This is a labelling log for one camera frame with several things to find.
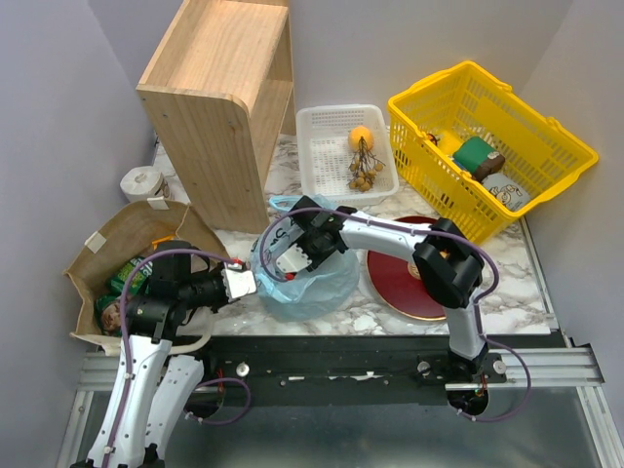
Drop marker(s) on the brown paper bag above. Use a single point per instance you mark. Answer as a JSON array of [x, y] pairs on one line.
[[128, 234]]

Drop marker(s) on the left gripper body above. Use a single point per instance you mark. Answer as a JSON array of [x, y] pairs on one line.
[[205, 290]]

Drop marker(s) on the wooden shelf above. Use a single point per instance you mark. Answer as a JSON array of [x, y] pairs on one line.
[[219, 91]]

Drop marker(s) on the brown longan fruit bunch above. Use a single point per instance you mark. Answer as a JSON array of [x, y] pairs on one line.
[[364, 168]]

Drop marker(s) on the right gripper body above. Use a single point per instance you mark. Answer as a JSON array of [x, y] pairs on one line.
[[314, 250]]

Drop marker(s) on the yellow shopping basket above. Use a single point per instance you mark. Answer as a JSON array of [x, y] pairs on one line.
[[437, 114]]

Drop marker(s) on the light blue plastic bag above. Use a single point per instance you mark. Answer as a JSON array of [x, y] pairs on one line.
[[308, 294]]

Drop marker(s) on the green box in basket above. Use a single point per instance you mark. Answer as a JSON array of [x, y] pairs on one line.
[[472, 153]]

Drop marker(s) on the orange snack packet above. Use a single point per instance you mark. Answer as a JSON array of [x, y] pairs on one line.
[[156, 243]]

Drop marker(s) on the red round plate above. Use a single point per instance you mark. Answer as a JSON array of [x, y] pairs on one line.
[[399, 285]]

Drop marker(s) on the orange fruit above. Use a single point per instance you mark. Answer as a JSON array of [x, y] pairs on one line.
[[360, 137]]

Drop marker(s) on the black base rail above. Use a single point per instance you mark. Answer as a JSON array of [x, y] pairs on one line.
[[297, 371]]

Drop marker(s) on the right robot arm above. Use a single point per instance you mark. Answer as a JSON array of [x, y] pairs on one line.
[[450, 268]]

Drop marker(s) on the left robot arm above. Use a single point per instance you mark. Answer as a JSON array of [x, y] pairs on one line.
[[153, 384]]

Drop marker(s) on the white plastic basket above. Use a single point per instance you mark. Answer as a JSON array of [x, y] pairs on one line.
[[324, 153]]

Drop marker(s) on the green snack packet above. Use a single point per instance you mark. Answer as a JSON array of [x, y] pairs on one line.
[[117, 281]]

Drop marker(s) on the white cartoon packet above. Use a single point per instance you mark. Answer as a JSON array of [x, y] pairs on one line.
[[506, 191]]

